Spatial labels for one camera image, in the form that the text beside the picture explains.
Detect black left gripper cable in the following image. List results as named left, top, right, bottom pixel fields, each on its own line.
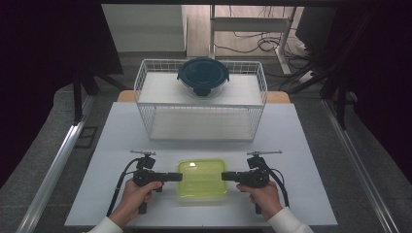
left=106, top=157, right=144, bottom=217

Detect white metal table frame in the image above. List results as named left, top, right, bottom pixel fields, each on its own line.
left=208, top=4, right=297, bottom=76

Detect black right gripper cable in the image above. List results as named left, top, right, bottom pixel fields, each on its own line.
left=261, top=160, right=291, bottom=209

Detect person's left hand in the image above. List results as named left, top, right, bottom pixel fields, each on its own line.
left=108, top=178, right=165, bottom=228

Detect person's right hand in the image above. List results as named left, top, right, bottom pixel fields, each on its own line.
left=235, top=180, right=284, bottom=221

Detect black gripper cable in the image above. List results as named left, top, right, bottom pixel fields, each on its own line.
left=106, top=157, right=144, bottom=217
left=261, top=160, right=291, bottom=209

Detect round dark blue lidded container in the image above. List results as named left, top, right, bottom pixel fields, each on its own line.
left=176, top=56, right=230, bottom=99

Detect black floor cables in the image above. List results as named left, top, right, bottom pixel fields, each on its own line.
left=213, top=5, right=313, bottom=60

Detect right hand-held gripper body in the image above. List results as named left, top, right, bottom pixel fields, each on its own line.
left=240, top=150, right=284, bottom=216

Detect yellow-green rectangular container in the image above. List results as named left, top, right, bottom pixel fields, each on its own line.
left=176, top=157, right=228, bottom=199

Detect dark curtain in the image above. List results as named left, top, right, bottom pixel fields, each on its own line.
left=336, top=0, right=412, bottom=183
left=0, top=0, right=124, bottom=189

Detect aluminium rail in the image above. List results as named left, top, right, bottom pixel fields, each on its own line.
left=15, top=94, right=95, bottom=233
left=320, top=98, right=402, bottom=233

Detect white cabinet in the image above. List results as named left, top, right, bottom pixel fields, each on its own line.
left=101, top=3, right=189, bottom=53

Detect white wire two-tier rack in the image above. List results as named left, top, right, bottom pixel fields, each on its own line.
left=133, top=58, right=269, bottom=143

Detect wooden table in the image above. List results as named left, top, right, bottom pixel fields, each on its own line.
left=116, top=89, right=292, bottom=105

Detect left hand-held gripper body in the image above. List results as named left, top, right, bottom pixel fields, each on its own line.
left=129, top=149, right=165, bottom=216

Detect black metal stand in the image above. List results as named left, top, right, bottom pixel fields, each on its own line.
left=71, top=66, right=128, bottom=126
left=287, top=9, right=377, bottom=131

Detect black floor bracket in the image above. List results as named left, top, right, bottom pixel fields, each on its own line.
left=75, top=125, right=99, bottom=150

